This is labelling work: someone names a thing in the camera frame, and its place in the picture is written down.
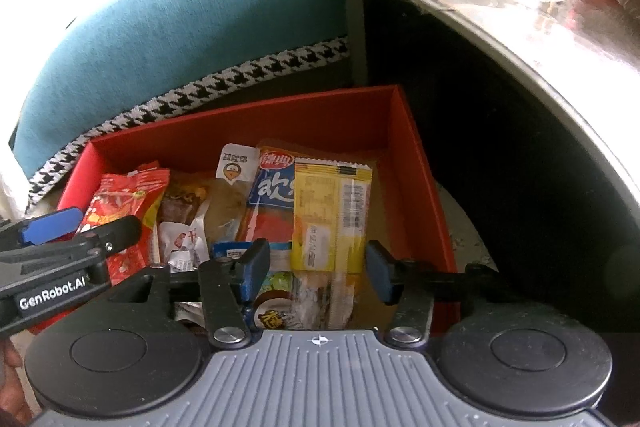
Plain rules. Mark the teal sofa cushion cover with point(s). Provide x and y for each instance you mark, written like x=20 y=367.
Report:
x=125 y=63

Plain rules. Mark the marble top coffee table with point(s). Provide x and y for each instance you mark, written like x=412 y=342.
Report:
x=529 y=114

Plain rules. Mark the blue red bean snack packet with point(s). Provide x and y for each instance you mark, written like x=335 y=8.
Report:
x=269 y=211

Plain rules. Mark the person's hand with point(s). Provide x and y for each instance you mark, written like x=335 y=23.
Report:
x=15 y=410

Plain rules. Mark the white red character packet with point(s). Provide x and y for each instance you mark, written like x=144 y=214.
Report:
x=183 y=246

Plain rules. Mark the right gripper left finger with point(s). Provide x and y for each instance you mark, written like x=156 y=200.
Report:
x=227 y=287

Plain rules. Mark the yellow clear bread packet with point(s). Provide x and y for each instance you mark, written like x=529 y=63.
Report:
x=331 y=206

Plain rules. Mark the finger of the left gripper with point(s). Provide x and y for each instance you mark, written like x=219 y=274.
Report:
x=54 y=225
x=10 y=235

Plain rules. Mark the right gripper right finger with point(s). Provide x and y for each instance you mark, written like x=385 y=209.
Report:
x=413 y=288

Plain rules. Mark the blue coconut snack packet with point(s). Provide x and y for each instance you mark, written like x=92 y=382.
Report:
x=272 y=308

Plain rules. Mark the orange clear snack packet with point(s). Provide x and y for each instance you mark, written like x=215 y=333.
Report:
x=217 y=198

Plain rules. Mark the red cardboard box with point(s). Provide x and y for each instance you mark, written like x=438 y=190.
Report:
x=369 y=125

